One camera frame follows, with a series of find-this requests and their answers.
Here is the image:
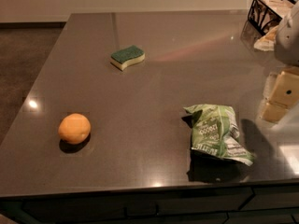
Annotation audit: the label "dark cabinet drawers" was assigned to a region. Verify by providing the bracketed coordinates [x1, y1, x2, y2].
[0, 185, 299, 224]

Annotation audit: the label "black wire basket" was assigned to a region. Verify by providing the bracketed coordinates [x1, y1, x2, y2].
[248, 0, 298, 35]

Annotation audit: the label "green and yellow sponge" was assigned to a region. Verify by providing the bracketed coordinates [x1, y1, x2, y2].
[110, 45, 145, 71]

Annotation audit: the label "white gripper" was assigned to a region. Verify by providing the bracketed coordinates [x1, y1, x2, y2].
[261, 1, 299, 123]

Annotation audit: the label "green crumpled chip bag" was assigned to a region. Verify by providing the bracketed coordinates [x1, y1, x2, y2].
[184, 105, 254, 166]

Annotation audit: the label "orange fruit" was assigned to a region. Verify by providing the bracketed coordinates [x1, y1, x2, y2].
[58, 113, 91, 145]

